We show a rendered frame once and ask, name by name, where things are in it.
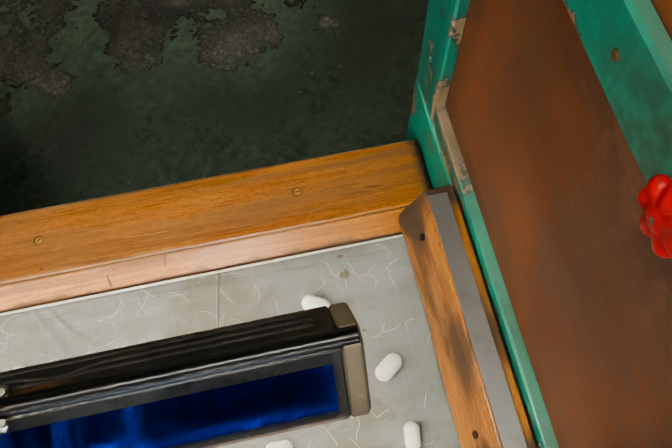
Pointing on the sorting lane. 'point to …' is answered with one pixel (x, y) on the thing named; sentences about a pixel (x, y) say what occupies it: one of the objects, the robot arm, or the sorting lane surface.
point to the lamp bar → (195, 386)
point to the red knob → (657, 214)
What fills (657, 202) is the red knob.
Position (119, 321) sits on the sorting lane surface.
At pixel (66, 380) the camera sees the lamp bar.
